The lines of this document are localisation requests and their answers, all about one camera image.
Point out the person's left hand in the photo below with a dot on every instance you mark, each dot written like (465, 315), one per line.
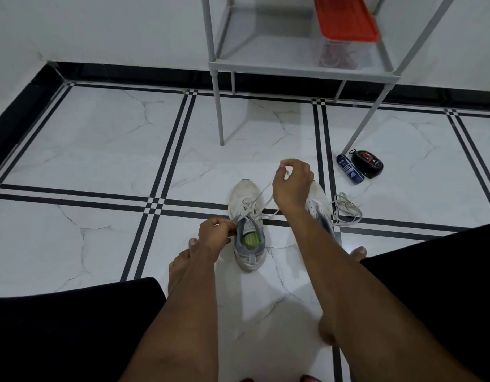
(213, 236)

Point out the person's right hand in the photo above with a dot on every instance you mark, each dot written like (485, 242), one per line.
(292, 190)

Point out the white grey sneaker shoe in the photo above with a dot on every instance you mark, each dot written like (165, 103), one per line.
(243, 190)
(320, 202)

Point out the clear box with red lid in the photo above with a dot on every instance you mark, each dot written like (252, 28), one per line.
(336, 55)

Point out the person's left forearm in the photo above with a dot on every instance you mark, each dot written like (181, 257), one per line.
(181, 314)

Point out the person's right forearm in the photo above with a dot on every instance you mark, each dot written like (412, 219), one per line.
(368, 306)

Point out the person's left foot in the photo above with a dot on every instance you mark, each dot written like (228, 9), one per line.
(179, 266)

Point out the person's foot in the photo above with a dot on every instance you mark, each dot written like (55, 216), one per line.
(179, 266)
(358, 253)

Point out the person's right foot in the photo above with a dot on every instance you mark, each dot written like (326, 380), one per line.
(358, 253)

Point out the grey metal shelf rack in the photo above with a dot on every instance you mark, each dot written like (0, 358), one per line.
(277, 51)

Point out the person's right leg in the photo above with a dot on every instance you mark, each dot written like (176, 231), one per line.
(326, 330)

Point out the black oval polish bottle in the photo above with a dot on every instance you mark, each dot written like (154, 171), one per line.
(368, 164)

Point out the clear container with red lid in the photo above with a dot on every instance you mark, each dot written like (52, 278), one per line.
(344, 19)

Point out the black shorts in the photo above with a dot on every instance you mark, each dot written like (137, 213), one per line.
(448, 286)

